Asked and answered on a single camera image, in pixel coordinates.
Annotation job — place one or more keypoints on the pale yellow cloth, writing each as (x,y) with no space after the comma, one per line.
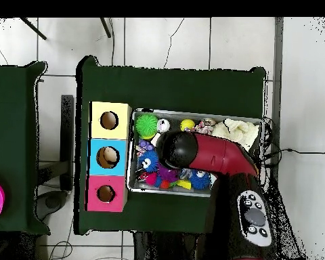
(237,130)

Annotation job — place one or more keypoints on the wooden box three holes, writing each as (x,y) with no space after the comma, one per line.
(107,141)

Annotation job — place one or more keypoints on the small silver can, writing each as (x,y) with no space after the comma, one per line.
(163,125)

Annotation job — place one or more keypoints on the dark blue spiky ball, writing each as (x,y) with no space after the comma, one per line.
(149,161)

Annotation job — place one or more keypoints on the plain green spiky ball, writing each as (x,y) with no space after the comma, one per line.
(146,125)

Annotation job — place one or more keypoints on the purple spiky toy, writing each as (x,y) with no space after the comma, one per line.
(167,174)

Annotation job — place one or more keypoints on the yellow ball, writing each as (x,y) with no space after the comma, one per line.
(187,124)

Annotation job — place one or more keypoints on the colourful patterned cloth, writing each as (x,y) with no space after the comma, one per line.
(203,127)

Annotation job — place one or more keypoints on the blue spiky ball with eyes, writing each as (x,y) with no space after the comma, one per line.
(200,180)

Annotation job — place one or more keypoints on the black flat panel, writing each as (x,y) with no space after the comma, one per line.
(67,135)

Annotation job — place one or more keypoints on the black tripod leg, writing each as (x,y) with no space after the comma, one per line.
(32,28)
(105,27)

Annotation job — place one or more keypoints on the dark green side table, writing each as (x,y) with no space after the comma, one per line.
(21,135)

